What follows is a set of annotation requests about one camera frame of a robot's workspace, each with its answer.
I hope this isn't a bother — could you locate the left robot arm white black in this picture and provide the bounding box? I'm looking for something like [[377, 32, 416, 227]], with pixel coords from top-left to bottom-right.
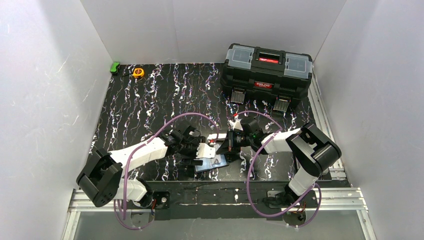
[[76, 121, 207, 208]]

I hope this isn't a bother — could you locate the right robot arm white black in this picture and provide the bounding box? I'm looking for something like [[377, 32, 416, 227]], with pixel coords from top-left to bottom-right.
[[216, 117, 342, 202]]

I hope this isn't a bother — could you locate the yellow tape measure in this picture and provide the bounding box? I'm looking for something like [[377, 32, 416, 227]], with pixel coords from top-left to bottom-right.
[[132, 67, 145, 79]]

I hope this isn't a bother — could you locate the green small object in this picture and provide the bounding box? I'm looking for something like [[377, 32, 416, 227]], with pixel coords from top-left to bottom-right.
[[109, 62, 121, 76]]

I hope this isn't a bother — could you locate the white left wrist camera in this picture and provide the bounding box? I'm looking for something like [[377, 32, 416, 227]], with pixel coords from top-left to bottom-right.
[[196, 143, 216, 159]]

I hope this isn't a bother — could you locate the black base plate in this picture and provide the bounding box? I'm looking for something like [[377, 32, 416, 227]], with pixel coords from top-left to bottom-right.
[[120, 180, 307, 222]]

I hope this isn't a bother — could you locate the black toolbox with red handle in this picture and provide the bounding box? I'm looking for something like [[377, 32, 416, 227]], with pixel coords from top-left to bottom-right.
[[219, 43, 313, 112]]

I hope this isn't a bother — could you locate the aluminium frame rail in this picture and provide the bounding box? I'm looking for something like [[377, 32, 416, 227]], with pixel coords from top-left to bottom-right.
[[308, 74, 347, 181]]

